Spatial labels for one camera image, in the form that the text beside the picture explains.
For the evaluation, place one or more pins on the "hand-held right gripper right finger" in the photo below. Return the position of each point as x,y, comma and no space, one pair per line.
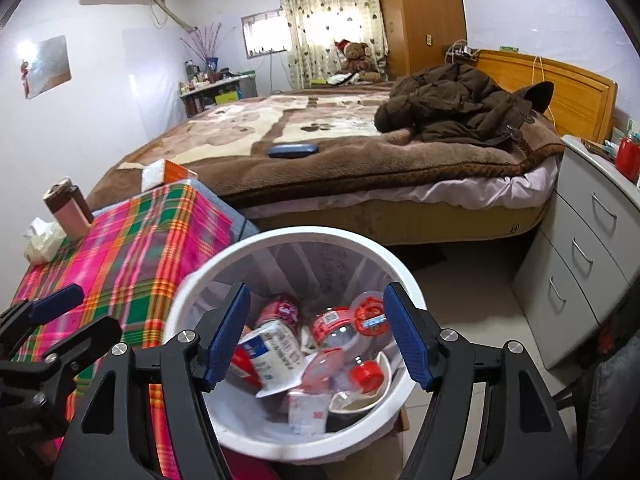
407,340

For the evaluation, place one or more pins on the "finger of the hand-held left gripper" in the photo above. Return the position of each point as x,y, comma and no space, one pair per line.
95,332
55,301

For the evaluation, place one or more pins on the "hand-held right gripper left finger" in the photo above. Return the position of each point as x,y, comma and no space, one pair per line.
227,340

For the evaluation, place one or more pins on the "red medicine box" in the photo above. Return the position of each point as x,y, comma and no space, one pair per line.
242,367

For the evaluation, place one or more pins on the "clear cup with red label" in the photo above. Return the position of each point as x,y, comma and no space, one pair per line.
370,312

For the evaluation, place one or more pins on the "purple and white carton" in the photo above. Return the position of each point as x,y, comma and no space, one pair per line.
275,355

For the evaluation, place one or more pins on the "red drink can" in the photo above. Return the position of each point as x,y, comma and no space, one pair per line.
279,310

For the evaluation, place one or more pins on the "clear plastic bottle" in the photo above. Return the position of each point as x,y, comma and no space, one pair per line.
332,327

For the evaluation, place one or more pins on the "clear plastic container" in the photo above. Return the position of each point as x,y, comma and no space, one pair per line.
320,370

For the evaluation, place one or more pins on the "white round waste bin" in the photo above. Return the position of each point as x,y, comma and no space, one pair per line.
300,237

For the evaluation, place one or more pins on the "soft tissue pack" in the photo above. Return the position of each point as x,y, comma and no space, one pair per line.
42,242

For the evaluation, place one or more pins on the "plaid tablecloth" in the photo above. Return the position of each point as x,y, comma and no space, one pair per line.
130,260

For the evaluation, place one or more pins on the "pink brown lidded mug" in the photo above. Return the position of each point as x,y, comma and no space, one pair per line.
70,210

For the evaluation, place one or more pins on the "yellow mattress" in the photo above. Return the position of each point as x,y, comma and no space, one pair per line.
400,221

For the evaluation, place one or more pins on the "pink bed sheet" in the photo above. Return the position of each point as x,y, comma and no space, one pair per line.
450,190

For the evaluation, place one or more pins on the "orange tissue box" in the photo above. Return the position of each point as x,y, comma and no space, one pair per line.
167,174

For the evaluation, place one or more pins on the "grey drawer cabinet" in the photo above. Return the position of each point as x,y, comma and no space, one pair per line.
570,230

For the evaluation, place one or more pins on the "dark blue phone case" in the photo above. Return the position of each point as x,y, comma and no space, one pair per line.
292,150

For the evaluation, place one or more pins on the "bed with brown blanket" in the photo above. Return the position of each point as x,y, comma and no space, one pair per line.
260,125

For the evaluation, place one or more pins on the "dark chair with grey cushion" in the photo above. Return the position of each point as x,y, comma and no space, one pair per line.
615,410

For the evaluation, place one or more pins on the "red hanging ornament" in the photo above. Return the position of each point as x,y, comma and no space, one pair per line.
24,75

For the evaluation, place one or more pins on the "brown jacket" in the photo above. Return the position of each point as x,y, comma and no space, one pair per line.
460,105

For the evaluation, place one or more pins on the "cluttered side desk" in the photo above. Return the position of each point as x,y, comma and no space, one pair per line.
217,92

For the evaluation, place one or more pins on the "green box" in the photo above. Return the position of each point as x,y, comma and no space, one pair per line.
320,81

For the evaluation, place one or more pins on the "brown teddy bear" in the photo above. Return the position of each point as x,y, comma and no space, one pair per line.
357,60

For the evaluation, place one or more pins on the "red jar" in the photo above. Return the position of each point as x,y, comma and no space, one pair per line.
629,160

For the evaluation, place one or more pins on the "vase with dry branches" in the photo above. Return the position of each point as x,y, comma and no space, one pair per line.
205,45

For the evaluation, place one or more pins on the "wooden headboard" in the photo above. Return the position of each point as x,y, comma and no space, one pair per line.
575,95

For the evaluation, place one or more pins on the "small window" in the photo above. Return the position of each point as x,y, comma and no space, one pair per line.
265,32

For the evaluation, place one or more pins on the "wrapped air conditioner pipe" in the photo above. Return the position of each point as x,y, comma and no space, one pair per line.
172,12

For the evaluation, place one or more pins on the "wooden wardrobe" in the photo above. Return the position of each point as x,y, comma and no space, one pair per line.
420,10

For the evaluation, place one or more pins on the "patterned curtain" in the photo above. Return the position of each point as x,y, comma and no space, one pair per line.
325,15

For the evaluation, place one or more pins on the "silver wall mirror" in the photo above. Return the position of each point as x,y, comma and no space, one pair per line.
50,65

